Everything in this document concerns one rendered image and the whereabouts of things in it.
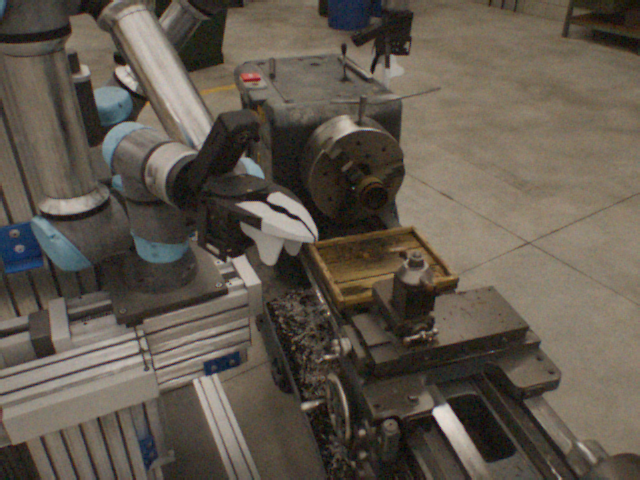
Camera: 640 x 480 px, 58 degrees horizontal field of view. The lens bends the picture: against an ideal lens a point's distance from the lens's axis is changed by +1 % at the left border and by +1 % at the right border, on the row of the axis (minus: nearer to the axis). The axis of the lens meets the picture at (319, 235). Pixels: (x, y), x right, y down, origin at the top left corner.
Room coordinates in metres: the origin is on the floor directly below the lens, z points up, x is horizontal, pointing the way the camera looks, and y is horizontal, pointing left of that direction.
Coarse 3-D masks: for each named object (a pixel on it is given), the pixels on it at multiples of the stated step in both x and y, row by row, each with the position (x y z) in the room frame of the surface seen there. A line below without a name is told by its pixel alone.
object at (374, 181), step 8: (368, 176) 1.50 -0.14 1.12; (376, 176) 1.51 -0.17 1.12; (360, 184) 1.49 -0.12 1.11; (368, 184) 1.47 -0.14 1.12; (376, 184) 1.47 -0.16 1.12; (360, 192) 1.46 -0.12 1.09; (368, 192) 1.44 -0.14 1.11; (376, 192) 1.51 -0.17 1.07; (384, 192) 1.46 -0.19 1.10; (360, 200) 1.46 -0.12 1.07; (368, 200) 1.50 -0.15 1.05; (376, 200) 1.49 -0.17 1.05; (384, 200) 1.46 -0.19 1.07; (376, 208) 1.45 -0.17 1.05
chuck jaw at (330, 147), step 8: (328, 144) 1.57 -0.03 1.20; (328, 152) 1.56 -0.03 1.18; (336, 152) 1.54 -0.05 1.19; (344, 152) 1.57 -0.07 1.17; (336, 160) 1.52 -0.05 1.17; (344, 160) 1.53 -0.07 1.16; (344, 168) 1.52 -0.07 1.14; (352, 168) 1.52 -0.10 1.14; (352, 176) 1.51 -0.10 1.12; (360, 176) 1.50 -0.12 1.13
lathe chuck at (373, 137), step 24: (312, 144) 1.62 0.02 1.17; (336, 144) 1.56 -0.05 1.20; (360, 144) 1.59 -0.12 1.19; (384, 144) 1.61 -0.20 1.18; (312, 168) 1.55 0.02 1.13; (336, 168) 1.56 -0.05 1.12; (312, 192) 1.54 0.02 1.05; (336, 192) 1.56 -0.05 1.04; (336, 216) 1.57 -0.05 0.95; (360, 216) 1.59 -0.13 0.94
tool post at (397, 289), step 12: (396, 276) 1.05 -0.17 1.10; (396, 288) 1.04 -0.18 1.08; (408, 288) 1.00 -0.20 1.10; (420, 288) 1.00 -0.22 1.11; (396, 300) 1.03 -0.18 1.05; (408, 300) 0.99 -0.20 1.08; (420, 300) 1.00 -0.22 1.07; (432, 300) 1.01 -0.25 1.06; (408, 312) 0.99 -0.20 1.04; (420, 312) 1.00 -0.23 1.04
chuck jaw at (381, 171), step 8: (400, 160) 1.63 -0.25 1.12; (368, 168) 1.60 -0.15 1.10; (376, 168) 1.59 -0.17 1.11; (384, 168) 1.58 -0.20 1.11; (392, 168) 1.58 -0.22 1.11; (400, 168) 1.58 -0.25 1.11; (384, 176) 1.54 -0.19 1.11; (392, 176) 1.56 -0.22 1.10; (400, 176) 1.58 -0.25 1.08; (384, 184) 1.52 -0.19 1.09
